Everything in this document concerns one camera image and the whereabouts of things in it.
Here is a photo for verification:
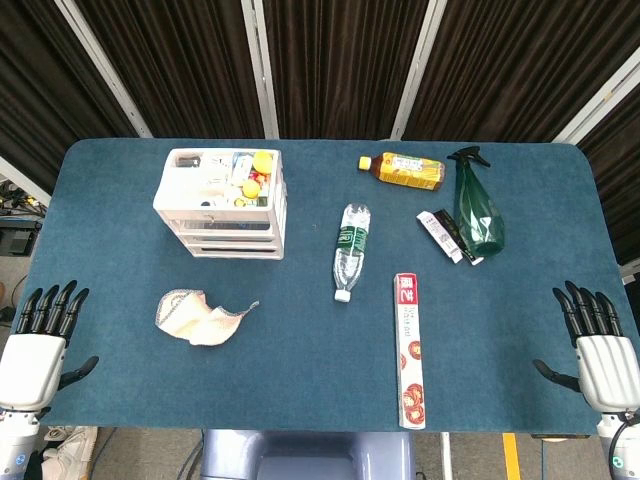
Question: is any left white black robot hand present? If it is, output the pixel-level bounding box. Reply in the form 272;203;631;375
0;279;100;412

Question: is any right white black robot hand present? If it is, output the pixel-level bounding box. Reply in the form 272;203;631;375
532;280;640;415

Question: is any white cloth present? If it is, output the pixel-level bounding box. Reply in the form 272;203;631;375
155;288;261;347

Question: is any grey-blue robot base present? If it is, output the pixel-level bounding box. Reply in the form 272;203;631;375
199;428;416;480

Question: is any white sneaker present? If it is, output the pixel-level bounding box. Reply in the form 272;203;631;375
40;425;99;480

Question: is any black electronics box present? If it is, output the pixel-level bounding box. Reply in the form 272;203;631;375
0;222;42;258

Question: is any long white baking paper box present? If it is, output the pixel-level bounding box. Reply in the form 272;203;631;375
393;272;427;430

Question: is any green spray bottle black trigger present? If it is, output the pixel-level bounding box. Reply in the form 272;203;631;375
446;145;506;258

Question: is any small white carton box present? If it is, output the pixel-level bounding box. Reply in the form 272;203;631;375
416;210;465;264

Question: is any white plastic drawer organizer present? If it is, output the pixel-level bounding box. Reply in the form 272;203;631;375
152;147;289;261

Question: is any blue table cover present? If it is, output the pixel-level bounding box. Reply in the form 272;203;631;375
24;138;636;436

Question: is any tea bottle yellow label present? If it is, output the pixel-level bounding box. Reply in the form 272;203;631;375
357;151;446;192

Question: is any clear water bottle green label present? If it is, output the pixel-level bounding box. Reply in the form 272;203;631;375
332;202;372;304

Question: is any dark brown curtain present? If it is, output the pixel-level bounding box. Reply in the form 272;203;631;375
0;0;640;266

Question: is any white frame pole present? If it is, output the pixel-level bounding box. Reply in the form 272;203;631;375
389;0;448;141
240;0;281;140
0;156;52;207
551;47;640;145
53;0;154;139

